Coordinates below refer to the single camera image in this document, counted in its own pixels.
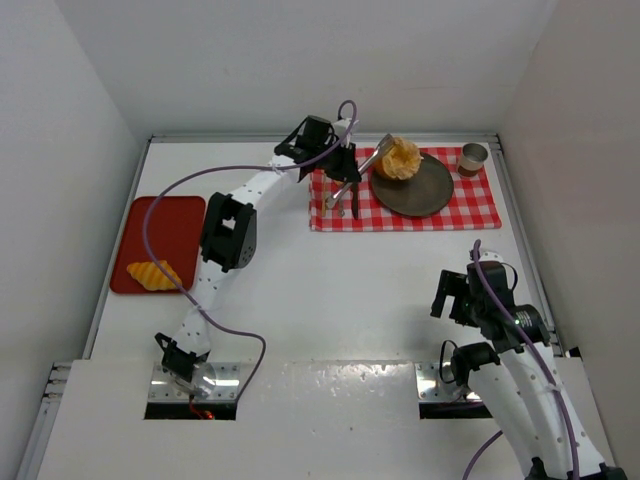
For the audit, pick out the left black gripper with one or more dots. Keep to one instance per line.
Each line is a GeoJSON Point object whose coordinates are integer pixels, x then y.
{"type": "Point", "coordinates": [341, 168]}

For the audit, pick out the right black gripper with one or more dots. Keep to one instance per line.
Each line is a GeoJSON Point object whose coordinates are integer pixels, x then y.
{"type": "Point", "coordinates": [447, 288]}

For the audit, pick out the round orange bread bun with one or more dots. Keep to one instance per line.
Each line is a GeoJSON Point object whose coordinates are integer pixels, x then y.
{"type": "Point", "coordinates": [401, 162]}

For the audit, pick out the metal tongs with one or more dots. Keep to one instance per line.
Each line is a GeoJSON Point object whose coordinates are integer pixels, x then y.
{"type": "Point", "coordinates": [383, 147]}

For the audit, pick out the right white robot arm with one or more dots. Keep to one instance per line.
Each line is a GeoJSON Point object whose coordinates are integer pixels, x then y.
{"type": "Point", "coordinates": [514, 372]}

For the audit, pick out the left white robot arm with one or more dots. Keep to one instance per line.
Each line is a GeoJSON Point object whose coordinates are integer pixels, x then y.
{"type": "Point", "coordinates": [228, 240]}

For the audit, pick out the black knife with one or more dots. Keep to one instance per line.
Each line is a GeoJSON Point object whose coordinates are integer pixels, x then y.
{"type": "Point", "coordinates": [355, 200]}

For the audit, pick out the gold fork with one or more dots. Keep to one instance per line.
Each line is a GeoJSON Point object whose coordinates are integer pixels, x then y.
{"type": "Point", "coordinates": [324, 194]}

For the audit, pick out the dark round plate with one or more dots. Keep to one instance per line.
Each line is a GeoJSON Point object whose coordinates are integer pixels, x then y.
{"type": "Point", "coordinates": [423, 195]}

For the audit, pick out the metal cup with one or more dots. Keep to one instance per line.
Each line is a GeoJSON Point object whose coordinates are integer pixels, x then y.
{"type": "Point", "coordinates": [471, 159]}

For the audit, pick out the red tray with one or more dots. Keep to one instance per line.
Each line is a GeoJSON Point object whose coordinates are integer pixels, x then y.
{"type": "Point", "coordinates": [174, 233]}

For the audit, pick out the orange croissant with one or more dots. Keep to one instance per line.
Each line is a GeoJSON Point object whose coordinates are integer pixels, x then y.
{"type": "Point", "coordinates": [154, 278]}

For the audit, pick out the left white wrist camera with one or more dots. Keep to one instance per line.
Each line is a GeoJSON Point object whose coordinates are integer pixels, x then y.
{"type": "Point", "coordinates": [344, 128]}

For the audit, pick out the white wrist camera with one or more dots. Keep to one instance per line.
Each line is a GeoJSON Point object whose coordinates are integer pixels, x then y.
{"type": "Point", "coordinates": [344, 128]}
{"type": "Point", "coordinates": [485, 255]}

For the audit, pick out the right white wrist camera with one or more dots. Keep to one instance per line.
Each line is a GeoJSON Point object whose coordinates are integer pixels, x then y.
{"type": "Point", "coordinates": [485, 255]}

